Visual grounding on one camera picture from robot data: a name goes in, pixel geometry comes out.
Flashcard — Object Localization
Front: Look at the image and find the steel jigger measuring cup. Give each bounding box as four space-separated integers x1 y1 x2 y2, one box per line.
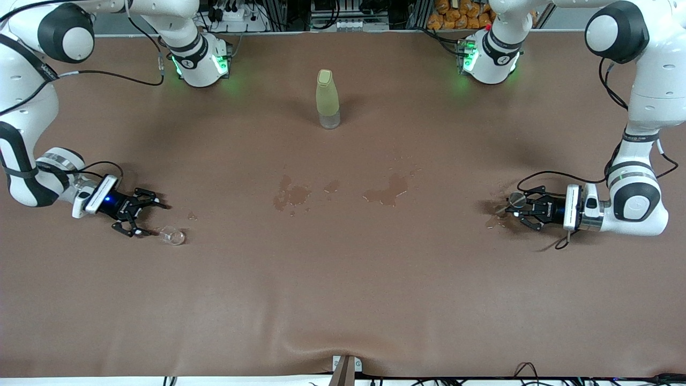
493 192 527 220

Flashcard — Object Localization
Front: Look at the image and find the clear glass cup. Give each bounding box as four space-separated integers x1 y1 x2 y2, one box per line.
159 225 187 247

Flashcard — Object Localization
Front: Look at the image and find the orange snack packet pile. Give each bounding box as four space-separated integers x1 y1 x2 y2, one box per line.
427 0 496 30

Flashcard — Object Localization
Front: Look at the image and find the white power strip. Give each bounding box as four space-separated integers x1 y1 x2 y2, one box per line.
206 0 269 33

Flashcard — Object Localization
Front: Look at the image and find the yellow-green drink bottle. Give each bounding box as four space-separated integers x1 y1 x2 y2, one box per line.
316 69 341 130

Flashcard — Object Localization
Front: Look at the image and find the brown table mat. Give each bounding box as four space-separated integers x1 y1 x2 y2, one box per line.
0 29 686 378

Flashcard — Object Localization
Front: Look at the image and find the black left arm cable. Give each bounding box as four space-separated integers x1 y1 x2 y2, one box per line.
517 54 678 250

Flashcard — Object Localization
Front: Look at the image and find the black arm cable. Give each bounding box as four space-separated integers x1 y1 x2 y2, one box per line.
517 54 678 250
0 0 165 185

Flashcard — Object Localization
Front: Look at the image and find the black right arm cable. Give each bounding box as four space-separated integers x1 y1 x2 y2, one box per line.
0 0 165 185

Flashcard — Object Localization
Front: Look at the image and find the grey metal mount bracket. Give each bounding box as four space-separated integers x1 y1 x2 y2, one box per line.
328 355 363 386

